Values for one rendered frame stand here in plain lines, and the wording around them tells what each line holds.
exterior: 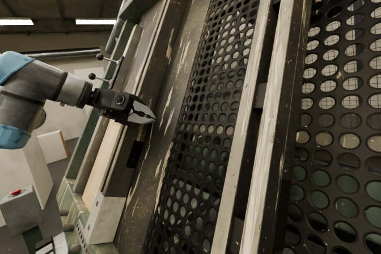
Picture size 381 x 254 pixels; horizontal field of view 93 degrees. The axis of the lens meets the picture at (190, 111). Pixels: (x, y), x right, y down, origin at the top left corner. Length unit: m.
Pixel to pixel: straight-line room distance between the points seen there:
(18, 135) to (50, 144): 5.45
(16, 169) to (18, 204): 2.09
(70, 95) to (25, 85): 0.08
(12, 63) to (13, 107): 0.08
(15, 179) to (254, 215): 3.26
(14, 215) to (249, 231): 1.16
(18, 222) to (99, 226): 0.69
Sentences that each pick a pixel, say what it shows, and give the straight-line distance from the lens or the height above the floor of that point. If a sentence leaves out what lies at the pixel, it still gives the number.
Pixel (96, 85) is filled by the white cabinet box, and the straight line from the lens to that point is 4.66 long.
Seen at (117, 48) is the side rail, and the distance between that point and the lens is 1.39.
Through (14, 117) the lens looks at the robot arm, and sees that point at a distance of 0.50.
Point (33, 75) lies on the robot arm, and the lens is 0.49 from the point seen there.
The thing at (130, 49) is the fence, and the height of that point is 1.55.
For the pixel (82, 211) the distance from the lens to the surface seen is 0.88.
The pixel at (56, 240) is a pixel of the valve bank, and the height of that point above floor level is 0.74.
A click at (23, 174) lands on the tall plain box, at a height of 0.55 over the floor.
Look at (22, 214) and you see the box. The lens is 1.28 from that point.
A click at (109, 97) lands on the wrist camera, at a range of 0.48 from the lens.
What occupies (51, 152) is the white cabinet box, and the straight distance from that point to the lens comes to 5.98.
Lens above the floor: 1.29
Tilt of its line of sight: 9 degrees down
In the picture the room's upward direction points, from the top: 11 degrees counter-clockwise
